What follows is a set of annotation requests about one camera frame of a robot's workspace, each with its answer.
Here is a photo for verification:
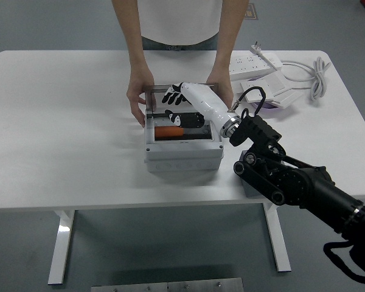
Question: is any white power cable with plug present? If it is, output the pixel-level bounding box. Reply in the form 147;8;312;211
249;41;332;103

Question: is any narrow white socket bar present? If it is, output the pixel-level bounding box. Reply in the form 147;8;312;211
261;52;283;70

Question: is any grey block with round hole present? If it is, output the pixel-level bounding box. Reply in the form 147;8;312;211
238;150;274;198

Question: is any grey metal plate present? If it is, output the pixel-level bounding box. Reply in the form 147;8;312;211
91;277;244;292

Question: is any person's right hand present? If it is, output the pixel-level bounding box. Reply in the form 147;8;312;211
126;69;156;128

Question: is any wide white power strip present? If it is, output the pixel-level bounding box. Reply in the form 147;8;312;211
228;54;276;82

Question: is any person's left hand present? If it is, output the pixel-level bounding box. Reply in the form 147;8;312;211
206;72;234;106

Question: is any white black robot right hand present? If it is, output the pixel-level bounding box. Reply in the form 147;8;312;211
161;82;234;133

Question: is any orange cylinder battery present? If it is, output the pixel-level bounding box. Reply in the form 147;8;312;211
154;126;185;141

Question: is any white wall socket panel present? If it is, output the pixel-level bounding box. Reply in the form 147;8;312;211
240;79;276;103

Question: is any white table leg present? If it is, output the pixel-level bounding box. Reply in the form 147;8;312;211
263;202;292;273
47;209;76;285

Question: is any smoky transparent box lid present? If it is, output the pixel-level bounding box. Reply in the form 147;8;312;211
145;84;220;118

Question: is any person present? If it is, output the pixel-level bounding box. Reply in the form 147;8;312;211
138;0;226;51

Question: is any purple round bowl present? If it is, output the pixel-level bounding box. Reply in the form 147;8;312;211
252;102;282;114

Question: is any grey plastic junction box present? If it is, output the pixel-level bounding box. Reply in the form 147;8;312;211
144;114;224;174

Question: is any plain white switch panel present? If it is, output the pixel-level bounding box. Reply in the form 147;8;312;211
270;90;304;109
260;72;293;94

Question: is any brown floor sign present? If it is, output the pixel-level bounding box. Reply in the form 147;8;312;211
245;2;259;21

